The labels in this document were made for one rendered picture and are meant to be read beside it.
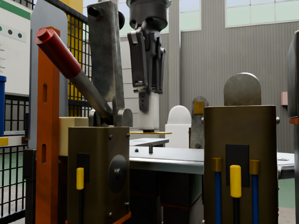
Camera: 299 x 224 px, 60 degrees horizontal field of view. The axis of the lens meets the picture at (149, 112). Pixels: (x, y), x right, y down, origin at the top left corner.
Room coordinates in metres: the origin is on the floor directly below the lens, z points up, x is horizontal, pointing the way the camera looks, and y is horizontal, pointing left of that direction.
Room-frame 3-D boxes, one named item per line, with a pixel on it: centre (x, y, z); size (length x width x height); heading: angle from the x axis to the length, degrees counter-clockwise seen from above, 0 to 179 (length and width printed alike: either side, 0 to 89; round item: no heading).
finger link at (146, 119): (0.48, 0.01, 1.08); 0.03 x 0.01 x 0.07; 66
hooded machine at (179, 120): (6.78, -0.84, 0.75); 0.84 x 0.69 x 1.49; 75
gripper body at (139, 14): (0.49, 0.00, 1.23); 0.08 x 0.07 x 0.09; 156
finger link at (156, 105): (0.50, 0.00, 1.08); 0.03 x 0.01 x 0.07; 66
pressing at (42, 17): (0.61, 0.23, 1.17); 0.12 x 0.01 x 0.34; 156
